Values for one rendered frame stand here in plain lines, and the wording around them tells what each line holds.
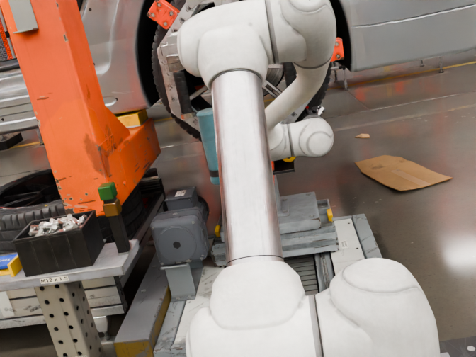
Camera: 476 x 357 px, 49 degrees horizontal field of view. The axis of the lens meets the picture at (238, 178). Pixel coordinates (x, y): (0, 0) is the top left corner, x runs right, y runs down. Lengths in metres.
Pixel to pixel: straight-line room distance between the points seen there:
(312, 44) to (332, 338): 0.57
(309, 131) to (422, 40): 0.69
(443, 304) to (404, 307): 1.10
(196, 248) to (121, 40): 0.83
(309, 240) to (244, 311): 1.25
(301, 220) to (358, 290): 1.27
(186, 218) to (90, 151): 0.42
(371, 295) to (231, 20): 0.58
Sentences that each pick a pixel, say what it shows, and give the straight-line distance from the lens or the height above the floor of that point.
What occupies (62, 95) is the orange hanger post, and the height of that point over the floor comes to 0.90.
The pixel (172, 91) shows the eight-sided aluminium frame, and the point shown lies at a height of 0.81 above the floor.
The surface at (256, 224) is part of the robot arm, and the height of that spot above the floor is 0.70.
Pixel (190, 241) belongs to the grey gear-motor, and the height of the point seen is 0.32.
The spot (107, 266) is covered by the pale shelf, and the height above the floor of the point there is 0.45.
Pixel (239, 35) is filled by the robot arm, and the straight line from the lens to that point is 1.04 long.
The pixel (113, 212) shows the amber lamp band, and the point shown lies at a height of 0.58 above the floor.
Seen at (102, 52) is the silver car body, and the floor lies 0.98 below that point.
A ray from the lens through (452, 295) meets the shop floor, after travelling 1.96.
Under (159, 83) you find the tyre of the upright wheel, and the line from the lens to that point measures 1.98.
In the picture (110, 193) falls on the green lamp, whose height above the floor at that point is 0.64.
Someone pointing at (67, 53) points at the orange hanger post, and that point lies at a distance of 1.58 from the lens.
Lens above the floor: 1.05
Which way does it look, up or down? 18 degrees down
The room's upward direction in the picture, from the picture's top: 11 degrees counter-clockwise
